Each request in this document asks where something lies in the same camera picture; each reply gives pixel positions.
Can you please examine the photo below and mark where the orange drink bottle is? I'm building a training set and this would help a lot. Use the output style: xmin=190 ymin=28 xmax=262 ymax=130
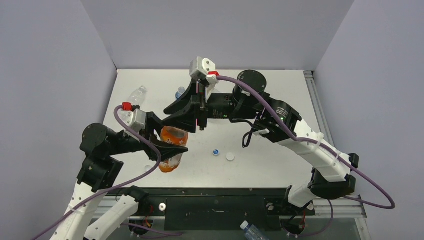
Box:
xmin=159 ymin=126 xmax=189 ymax=173

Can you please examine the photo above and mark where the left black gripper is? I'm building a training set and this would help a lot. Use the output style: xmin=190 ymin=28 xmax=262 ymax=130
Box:
xmin=107 ymin=111 xmax=189 ymax=159

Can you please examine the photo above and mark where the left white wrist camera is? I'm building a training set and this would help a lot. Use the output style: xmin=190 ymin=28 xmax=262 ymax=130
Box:
xmin=122 ymin=102 xmax=147 ymax=133

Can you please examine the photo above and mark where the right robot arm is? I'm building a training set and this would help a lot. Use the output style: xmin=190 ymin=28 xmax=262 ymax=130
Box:
xmin=164 ymin=69 xmax=359 ymax=214

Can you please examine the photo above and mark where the clear bottle blue label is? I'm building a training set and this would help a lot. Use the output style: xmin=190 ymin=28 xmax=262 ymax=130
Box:
xmin=175 ymin=86 xmax=186 ymax=100

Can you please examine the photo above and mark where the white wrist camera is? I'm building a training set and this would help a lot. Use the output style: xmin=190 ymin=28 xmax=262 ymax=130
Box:
xmin=122 ymin=102 xmax=147 ymax=133
xmin=189 ymin=56 xmax=219 ymax=102

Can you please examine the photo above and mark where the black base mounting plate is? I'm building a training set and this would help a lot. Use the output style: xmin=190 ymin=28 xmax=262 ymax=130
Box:
xmin=130 ymin=187 xmax=316 ymax=231

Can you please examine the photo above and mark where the water bottle under table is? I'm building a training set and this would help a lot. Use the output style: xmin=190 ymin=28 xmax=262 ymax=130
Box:
xmin=240 ymin=220 xmax=267 ymax=240

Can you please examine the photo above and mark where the clear bottle blue-white cap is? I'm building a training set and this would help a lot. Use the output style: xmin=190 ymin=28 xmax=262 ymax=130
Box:
xmin=118 ymin=85 xmax=148 ymax=122

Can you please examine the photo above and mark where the aluminium frame rail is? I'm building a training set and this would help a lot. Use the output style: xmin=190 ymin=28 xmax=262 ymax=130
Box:
xmin=303 ymin=70 xmax=335 ymax=146

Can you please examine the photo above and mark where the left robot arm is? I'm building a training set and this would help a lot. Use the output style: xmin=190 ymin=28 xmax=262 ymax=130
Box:
xmin=51 ymin=108 xmax=188 ymax=240

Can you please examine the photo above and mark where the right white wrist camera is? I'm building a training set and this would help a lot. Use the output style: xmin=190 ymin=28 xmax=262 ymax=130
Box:
xmin=189 ymin=56 xmax=219 ymax=102

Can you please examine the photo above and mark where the white wide bottle cap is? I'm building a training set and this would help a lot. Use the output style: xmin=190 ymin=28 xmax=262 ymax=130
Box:
xmin=225 ymin=152 xmax=235 ymax=162

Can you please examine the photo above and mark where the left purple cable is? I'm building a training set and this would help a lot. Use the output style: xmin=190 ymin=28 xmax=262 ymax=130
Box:
xmin=31 ymin=105 xmax=185 ymax=240

